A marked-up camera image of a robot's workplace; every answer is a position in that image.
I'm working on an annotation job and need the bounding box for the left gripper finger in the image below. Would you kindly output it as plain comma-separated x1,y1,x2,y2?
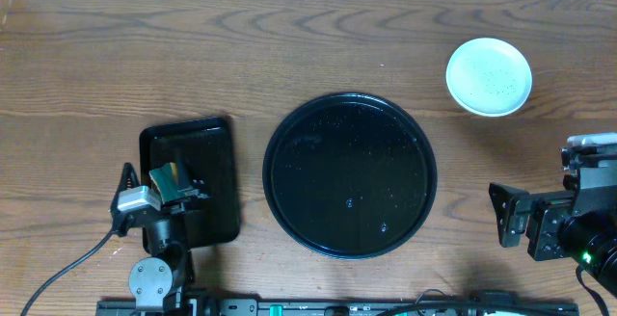
173,155,193,196
168,179,210,203

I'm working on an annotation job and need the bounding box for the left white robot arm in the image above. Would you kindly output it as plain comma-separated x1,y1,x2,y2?
110,159,210,316

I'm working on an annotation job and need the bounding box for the black rectangular tray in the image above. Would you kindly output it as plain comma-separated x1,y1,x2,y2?
139,117,240,248

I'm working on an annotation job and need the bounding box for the light blue plate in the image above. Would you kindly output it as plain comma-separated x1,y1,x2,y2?
445,38,533,118

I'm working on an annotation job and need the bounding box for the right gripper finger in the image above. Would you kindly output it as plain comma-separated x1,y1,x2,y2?
489,182,528,215
498,211,528,248

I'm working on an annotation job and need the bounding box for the yellow green sponge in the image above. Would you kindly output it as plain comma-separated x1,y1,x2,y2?
148,162,176,203

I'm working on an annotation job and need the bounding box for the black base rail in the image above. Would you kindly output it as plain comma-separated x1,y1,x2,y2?
95,285,579,316

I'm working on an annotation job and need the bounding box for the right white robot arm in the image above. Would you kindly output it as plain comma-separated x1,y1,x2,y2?
489,167,616,295

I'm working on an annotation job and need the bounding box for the black round tray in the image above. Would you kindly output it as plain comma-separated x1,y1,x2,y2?
262,92,438,259

